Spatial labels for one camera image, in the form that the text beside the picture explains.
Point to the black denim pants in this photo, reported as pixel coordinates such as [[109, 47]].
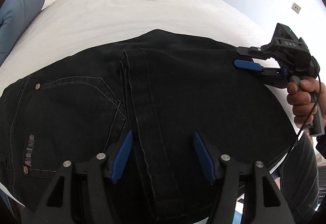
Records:
[[178, 91]]

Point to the folded blue duvet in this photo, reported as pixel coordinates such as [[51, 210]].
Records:
[[17, 10]]

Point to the bed with white sheet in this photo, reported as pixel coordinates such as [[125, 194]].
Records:
[[127, 7]]

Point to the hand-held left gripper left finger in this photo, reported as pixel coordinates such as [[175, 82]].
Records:
[[122, 157]]

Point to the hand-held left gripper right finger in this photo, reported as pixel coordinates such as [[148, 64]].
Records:
[[205, 157]]

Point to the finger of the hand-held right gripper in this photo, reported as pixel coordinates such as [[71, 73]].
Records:
[[252, 52], [248, 65]]

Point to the person's right hand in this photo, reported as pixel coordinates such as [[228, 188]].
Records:
[[299, 101]]

